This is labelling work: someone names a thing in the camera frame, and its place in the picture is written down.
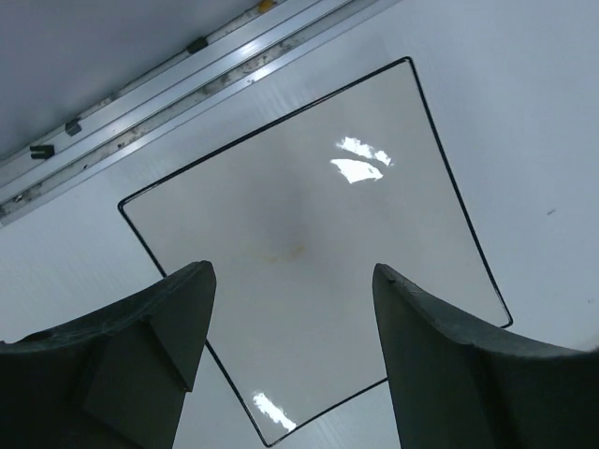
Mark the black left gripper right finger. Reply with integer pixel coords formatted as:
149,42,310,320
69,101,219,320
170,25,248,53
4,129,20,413
373,264,598,448

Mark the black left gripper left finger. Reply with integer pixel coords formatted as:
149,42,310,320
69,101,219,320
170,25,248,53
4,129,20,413
1,261,216,448

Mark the white square plate black rim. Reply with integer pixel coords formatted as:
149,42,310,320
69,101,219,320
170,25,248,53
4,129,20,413
118,57,513,447

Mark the aluminium left side rail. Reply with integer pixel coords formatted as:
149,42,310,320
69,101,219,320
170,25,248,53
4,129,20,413
1,1,393,225

